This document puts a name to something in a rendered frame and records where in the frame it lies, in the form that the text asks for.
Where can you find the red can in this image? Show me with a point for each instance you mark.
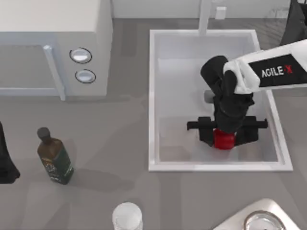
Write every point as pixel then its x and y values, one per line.
pixel 224 141

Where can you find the white sink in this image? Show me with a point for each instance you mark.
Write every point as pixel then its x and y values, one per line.
pixel 177 100

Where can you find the clear glass bowl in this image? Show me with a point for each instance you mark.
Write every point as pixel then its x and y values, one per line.
pixel 249 221

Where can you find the tall white tap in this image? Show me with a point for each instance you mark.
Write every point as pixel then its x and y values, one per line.
pixel 204 16

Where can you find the black stand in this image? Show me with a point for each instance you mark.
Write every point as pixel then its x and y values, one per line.
pixel 295 21

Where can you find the small microwave knob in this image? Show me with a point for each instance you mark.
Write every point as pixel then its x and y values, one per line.
pixel 85 76

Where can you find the large microwave knob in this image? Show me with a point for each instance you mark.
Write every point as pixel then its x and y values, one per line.
pixel 80 55

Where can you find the dark green bottle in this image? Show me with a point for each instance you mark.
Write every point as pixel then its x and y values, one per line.
pixel 56 158

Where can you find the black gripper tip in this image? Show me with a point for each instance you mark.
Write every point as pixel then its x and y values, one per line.
pixel 7 165

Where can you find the pale microwave oven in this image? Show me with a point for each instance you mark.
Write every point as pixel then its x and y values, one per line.
pixel 28 21

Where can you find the white wall socket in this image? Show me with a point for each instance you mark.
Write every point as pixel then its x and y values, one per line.
pixel 220 13

